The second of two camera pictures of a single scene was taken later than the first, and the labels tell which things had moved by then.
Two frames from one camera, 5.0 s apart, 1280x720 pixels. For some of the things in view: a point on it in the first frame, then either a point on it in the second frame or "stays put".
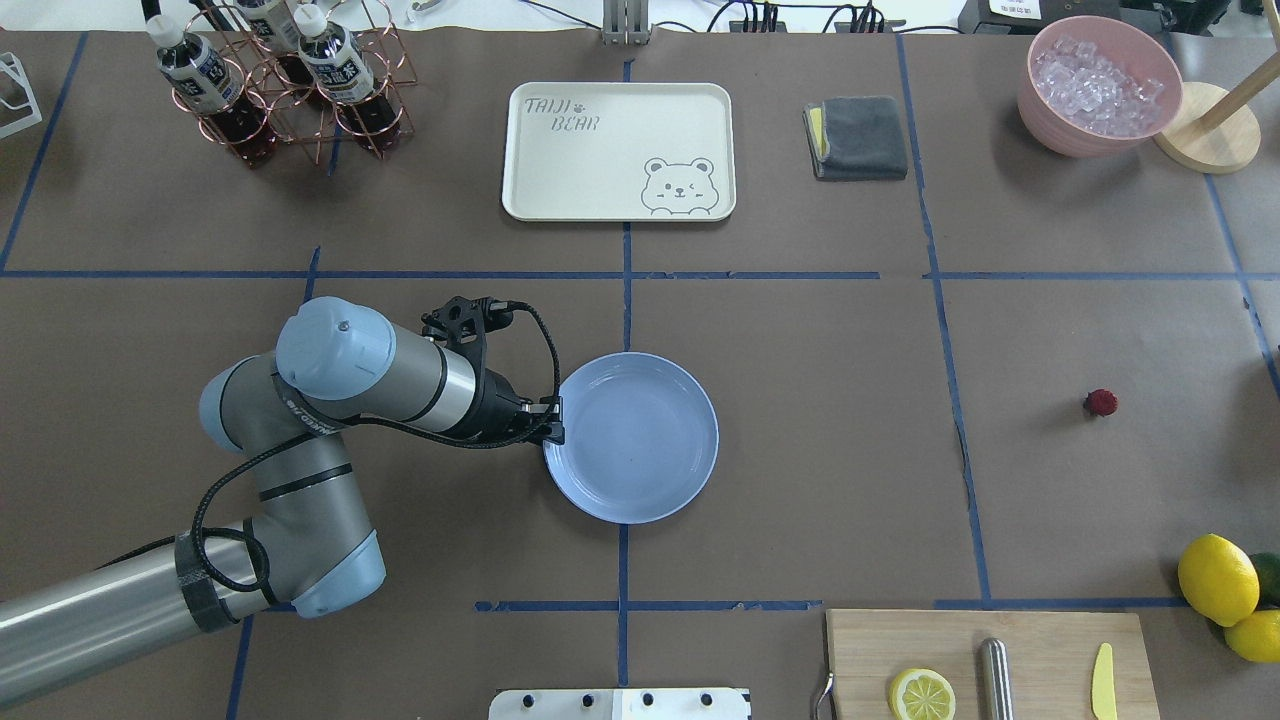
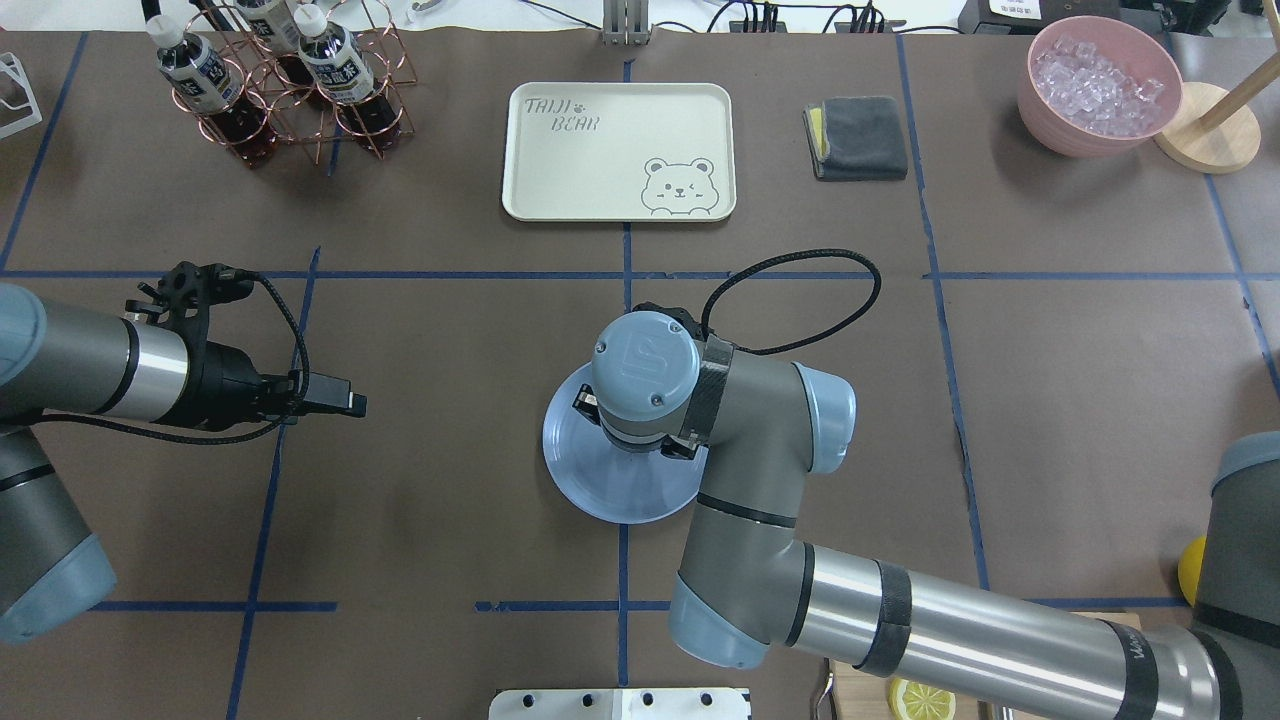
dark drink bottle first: [200, 77] stays put
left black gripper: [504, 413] → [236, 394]
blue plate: [640, 438] stays put
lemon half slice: [920, 694] stays put
